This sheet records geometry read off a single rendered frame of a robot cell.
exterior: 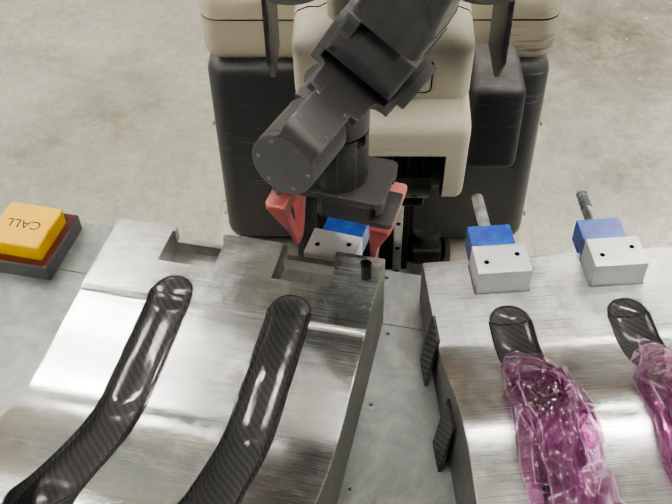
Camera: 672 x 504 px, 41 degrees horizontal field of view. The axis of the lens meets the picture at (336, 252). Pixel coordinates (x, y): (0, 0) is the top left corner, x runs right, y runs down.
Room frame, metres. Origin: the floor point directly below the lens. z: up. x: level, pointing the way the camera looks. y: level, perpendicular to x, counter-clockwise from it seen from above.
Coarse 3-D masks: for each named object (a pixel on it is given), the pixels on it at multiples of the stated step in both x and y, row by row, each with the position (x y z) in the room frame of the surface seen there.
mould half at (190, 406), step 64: (128, 256) 0.58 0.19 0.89; (256, 256) 0.58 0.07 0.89; (64, 320) 0.51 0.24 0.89; (128, 320) 0.51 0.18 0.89; (192, 320) 0.50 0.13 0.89; (256, 320) 0.50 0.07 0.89; (320, 320) 0.50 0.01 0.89; (64, 384) 0.44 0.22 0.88; (192, 384) 0.44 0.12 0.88; (320, 384) 0.44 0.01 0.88; (0, 448) 0.36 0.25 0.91; (128, 448) 0.37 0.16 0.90; (192, 448) 0.37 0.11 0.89; (320, 448) 0.38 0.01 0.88
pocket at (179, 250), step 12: (168, 240) 0.60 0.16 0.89; (180, 240) 0.61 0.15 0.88; (192, 240) 0.61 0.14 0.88; (168, 252) 0.60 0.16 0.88; (180, 252) 0.61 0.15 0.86; (192, 252) 0.61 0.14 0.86; (204, 252) 0.61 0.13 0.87; (216, 252) 0.60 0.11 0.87; (192, 264) 0.59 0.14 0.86; (204, 264) 0.59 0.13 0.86
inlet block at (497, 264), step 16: (480, 208) 0.67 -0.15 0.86; (480, 224) 0.64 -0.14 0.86; (480, 240) 0.61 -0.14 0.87; (496, 240) 0.61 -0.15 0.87; (512, 240) 0.61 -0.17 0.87; (480, 256) 0.58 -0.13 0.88; (496, 256) 0.58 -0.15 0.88; (512, 256) 0.58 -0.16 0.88; (480, 272) 0.56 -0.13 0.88; (496, 272) 0.56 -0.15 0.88; (512, 272) 0.56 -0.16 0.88; (528, 272) 0.56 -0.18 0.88; (480, 288) 0.56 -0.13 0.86; (496, 288) 0.56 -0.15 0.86; (512, 288) 0.56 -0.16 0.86; (528, 288) 0.56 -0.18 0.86
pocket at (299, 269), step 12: (276, 264) 0.57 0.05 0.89; (288, 264) 0.59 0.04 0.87; (300, 264) 0.58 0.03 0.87; (312, 264) 0.58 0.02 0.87; (324, 264) 0.58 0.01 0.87; (276, 276) 0.56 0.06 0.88; (288, 276) 0.58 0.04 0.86; (300, 276) 0.58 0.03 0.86; (312, 276) 0.58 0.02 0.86; (324, 276) 0.58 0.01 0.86
